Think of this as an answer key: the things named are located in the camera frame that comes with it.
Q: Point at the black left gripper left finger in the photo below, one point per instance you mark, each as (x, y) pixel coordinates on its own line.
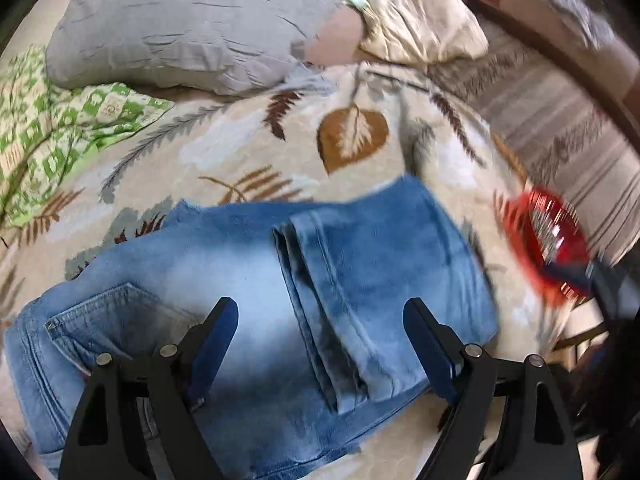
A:
(125, 400)

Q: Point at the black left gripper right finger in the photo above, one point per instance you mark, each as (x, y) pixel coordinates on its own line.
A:
(504, 416)

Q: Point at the blue denim jeans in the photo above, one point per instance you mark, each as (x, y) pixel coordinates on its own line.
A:
(320, 358)

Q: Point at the striped floral bedsheet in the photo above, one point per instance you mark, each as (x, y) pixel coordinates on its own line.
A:
(564, 139)

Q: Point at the green patterned quilt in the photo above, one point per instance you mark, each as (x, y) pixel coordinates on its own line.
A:
(46, 130)

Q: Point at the cream leaf pattern blanket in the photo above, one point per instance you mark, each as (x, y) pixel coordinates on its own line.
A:
(364, 128)

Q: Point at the grey pillow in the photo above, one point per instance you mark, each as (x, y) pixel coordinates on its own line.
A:
(229, 47)

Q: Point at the cream satin pillow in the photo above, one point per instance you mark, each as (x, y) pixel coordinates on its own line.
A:
(420, 33)

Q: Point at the dark wooden bed frame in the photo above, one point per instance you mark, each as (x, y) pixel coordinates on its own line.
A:
(609, 74)

